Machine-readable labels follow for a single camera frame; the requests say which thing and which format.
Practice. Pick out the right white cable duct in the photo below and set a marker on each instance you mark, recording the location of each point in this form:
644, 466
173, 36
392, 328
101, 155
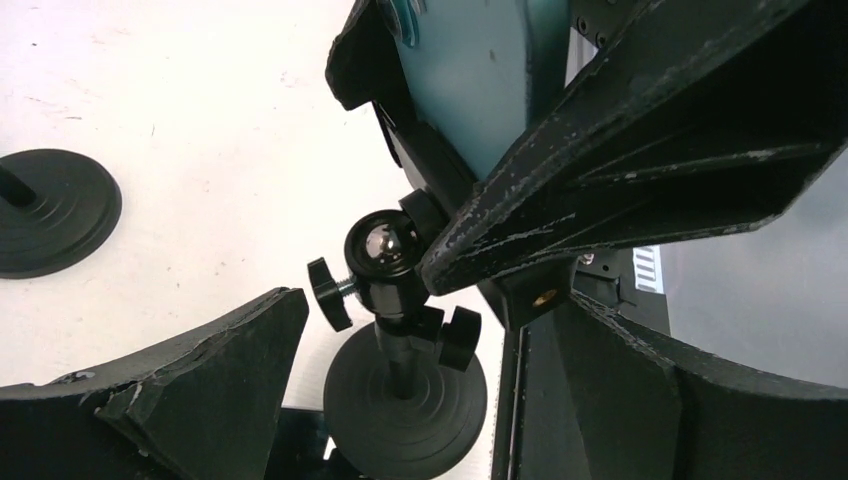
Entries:
647, 267

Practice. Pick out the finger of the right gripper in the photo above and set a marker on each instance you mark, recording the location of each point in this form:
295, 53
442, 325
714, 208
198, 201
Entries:
363, 65
697, 119

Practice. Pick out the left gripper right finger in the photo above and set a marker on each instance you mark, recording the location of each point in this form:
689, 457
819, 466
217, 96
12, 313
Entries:
652, 407

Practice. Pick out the black phone stand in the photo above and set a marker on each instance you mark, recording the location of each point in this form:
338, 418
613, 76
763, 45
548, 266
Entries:
57, 208
406, 396

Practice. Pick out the blue-cased phone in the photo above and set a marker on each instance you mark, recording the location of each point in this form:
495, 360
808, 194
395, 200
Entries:
480, 72

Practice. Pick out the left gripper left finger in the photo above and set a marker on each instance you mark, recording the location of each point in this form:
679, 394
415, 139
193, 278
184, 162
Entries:
201, 405

